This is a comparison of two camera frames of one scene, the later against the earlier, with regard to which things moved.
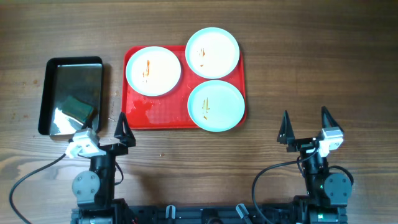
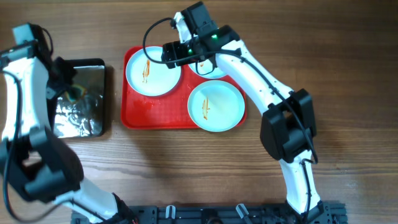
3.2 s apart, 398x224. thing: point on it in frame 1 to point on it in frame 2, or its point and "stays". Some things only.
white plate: x=153 y=71 stays
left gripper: x=125 y=139 to x=69 y=73
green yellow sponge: x=81 y=112 to x=75 y=93
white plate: x=216 y=106 stays
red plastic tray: x=170 y=111 stays
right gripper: x=286 y=135 to x=168 y=51
